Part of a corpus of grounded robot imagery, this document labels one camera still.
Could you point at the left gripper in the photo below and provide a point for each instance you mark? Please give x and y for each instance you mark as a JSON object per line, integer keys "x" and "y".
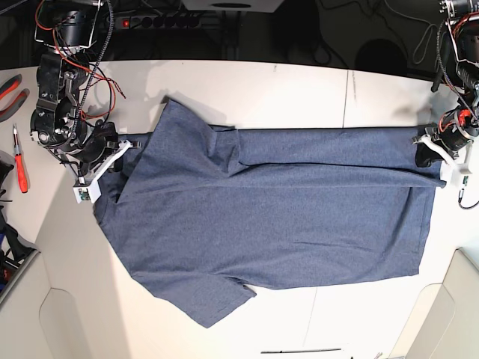
{"x": 455, "y": 129}

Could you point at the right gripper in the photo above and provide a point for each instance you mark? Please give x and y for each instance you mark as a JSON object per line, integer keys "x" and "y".
{"x": 96, "y": 147}

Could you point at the blue grey t-shirt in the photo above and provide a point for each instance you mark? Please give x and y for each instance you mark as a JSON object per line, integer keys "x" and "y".
{"x": 200, "y": 214}

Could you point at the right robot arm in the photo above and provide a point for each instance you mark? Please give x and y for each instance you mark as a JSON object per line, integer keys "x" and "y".
{"x": 76, "y": 35}

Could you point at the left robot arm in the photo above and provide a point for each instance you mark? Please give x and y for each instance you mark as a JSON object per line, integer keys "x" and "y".
{"x": 457, "y": 56}

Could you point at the black power strip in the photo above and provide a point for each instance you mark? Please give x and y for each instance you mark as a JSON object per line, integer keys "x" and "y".
{"x": 157, "y": 21}

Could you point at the dark clutter at left edge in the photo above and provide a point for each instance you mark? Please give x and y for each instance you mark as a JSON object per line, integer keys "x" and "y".
{"x": 15, "y": 252}

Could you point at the orange handled screwdriver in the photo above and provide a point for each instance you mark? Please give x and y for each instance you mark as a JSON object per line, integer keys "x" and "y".
{"x": 20, "y": 170}

